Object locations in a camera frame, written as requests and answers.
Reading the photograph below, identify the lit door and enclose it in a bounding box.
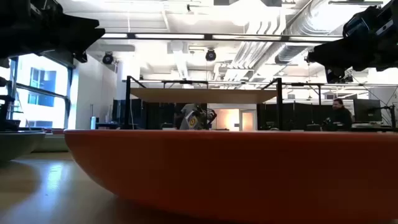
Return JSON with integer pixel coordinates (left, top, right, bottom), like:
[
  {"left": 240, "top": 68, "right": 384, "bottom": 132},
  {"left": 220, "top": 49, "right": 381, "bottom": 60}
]
[{"left": 239, "top": 109, "right": 257, "bottom": 131}]

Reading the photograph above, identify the orange plate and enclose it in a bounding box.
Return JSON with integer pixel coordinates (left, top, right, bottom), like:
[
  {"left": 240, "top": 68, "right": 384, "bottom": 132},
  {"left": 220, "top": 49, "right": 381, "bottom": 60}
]
[{"left": 63, "top": 129, "right": 398, "bottom": 224}]

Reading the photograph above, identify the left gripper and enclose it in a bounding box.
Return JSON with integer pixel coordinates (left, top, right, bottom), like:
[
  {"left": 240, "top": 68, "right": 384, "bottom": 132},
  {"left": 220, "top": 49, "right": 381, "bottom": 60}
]
[{"left": 18, "top": 0, "right": 106, "bottom": 63}]

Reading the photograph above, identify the machine with yellow label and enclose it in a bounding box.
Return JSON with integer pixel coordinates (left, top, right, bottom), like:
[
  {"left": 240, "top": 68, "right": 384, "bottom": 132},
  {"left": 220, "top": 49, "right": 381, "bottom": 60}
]
[{"left": 185, "top": 107, "right": 218, "bottom": 131}]

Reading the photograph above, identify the black partition panel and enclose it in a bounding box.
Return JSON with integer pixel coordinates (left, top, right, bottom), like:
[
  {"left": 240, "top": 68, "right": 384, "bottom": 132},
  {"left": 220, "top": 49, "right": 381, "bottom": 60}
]
[
  {"left": 257, "top": 102, "right": 326, "bottom": 131},
  {"left": 111, "top": 98, "right": 209, "bottom": 131}
]

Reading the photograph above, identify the large window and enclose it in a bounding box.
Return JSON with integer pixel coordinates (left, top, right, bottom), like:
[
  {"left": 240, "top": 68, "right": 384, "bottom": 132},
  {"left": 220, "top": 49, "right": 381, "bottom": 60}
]
[{"left": 0, "top": 53, "right": 75, "bottom": 130}]

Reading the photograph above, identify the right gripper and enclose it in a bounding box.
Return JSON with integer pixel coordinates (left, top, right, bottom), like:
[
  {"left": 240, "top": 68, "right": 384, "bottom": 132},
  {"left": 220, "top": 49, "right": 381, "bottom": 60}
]
[{"left": 306, "top": 0, "right": 398, "bottom": 83}]

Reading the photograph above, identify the dark grey plate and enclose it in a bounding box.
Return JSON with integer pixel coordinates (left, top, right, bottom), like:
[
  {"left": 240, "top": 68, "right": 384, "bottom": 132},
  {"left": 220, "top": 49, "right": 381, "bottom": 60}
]
[{"left": 0, "top": 130, "right": 47, "bottom": 164}]

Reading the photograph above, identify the silver ventilation duct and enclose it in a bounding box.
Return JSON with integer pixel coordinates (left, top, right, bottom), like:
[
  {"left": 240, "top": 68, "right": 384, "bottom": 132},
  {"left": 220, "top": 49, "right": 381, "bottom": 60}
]
[{"left": 273, "top": 0, "right": 346, "bottom": 65}]

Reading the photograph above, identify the long ceiling light strip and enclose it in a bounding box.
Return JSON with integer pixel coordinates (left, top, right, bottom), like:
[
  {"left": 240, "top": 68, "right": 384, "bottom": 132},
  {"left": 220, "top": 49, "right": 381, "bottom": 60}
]
[{"left": 101, "top": 32, "right": 345, "bottom": 44}]

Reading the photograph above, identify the wooden shelf with black legs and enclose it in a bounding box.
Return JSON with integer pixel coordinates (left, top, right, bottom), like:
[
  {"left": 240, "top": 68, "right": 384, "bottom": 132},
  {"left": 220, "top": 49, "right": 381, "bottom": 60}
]
[{"left": 124, "top": 75, "right": 284, "bottom": 131}]

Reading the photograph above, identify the black office monitor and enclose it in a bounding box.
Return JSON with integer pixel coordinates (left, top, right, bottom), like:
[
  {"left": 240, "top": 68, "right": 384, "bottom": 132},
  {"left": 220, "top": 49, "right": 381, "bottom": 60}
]
[{"left": 353, "top": 98, "right": 382, "bottom": 123}]

